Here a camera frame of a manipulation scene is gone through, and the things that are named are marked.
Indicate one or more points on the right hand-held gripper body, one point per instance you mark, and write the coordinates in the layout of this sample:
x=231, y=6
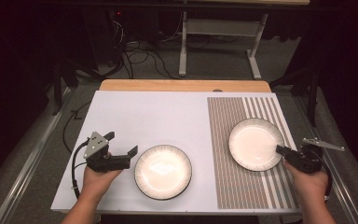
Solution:
x=304, y=160

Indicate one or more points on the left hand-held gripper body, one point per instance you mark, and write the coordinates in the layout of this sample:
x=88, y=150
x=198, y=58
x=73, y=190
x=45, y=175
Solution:
x=105, y=161

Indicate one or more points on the white plate with dark rim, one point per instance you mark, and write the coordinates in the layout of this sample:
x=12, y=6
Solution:
x=251, y=144
x=163, y=171

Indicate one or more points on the person's left hand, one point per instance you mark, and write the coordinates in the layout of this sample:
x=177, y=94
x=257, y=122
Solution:
x=98, y=184

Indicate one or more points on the person's right hand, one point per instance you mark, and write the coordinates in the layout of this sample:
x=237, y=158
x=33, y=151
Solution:
x=310, y=184

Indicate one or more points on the white board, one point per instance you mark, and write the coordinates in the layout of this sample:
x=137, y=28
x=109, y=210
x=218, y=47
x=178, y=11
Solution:
x=136, y=118

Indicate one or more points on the black metal stand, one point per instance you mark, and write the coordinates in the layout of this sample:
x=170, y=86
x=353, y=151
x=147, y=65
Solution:
x=313, y=99
x=57, y=90

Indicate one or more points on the striped brown and white mat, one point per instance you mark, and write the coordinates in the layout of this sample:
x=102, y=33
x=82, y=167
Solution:
x=230, y=180

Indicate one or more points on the wooden table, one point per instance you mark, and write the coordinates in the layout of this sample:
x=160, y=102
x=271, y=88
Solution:
x=183, y=85

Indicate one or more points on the metal floor rail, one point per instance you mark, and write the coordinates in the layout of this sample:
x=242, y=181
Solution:
x=28, y=165
x=338, y=174

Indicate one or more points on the white metal desk frame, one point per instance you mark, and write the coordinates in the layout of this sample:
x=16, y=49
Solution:
x=220, y=27

